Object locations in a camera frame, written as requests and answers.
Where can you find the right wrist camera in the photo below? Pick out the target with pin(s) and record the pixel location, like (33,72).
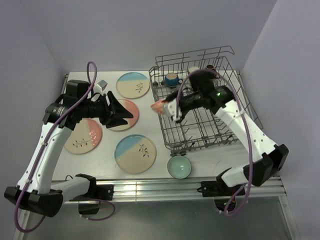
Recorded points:
(170,108)

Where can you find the aluminium mounting rail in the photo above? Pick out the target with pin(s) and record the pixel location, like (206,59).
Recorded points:
(170,189)

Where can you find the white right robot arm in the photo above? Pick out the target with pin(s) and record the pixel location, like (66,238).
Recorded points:
(266,157)

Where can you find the pale green bowl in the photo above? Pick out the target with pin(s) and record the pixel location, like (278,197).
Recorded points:
(179,167)

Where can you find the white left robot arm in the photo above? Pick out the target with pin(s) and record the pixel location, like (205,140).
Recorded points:
(34,191)

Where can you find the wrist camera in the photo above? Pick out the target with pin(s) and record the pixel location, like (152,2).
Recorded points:
(170,108)
(100,86)

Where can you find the brown ceramic mug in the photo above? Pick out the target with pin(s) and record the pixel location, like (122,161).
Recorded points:
(211,68)

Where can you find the orange patterned small bowl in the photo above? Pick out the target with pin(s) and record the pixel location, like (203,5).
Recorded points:
(158,107)

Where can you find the pink cream plate left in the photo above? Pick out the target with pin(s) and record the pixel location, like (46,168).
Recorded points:
(86,135)

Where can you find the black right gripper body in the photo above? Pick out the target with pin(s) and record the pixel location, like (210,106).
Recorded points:
(192,100)

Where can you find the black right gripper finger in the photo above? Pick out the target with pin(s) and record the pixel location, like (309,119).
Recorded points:
(179,116)
(171,97)

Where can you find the blue cream plate far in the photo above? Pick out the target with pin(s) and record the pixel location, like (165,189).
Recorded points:
(132,85)

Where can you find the blue cream plate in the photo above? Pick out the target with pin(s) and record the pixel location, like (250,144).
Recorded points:
(132,85)
(135,154)

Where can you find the blue cream plate near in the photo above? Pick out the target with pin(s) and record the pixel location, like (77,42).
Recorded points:
(135,154)

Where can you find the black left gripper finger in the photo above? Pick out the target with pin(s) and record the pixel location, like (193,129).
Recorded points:
(115,122)
(117,108)

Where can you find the grey wire dish rack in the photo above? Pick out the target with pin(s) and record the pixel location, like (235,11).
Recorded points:
(200,129)

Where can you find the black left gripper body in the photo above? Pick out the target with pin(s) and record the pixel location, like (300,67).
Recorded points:
(98,109)

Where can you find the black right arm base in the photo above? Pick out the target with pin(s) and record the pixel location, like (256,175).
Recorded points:
(217,188)

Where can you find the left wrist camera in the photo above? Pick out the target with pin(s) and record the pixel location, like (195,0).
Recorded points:
(100,86)

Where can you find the grey brown tumbler cup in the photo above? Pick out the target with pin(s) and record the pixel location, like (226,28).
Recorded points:
(193,69)

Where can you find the dark blue mug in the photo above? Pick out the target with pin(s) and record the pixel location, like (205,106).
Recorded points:
(171,80)

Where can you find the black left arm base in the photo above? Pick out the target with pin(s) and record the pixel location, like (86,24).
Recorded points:
(102,195)

